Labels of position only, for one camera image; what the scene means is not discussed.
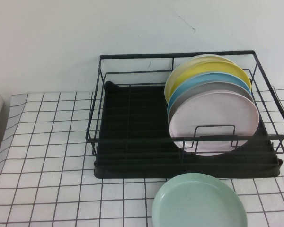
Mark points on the green plate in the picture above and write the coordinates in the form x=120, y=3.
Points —
x=196, y=203

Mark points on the black plastic drip tray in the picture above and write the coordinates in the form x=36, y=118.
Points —
x=137, y=106

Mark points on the grey plate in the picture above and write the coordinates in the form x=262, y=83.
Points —
x=203, y=88

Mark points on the cream plate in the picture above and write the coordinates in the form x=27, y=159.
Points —
x=168, y=88

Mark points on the yellow plate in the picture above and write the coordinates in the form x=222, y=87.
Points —
x=203, y=68

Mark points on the white grid tablecloth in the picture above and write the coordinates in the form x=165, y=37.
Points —
x=61, y=189

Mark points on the blue plate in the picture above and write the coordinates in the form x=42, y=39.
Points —
x=203, y=79

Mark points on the pink plate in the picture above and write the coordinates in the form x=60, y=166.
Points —
x=215, y=111

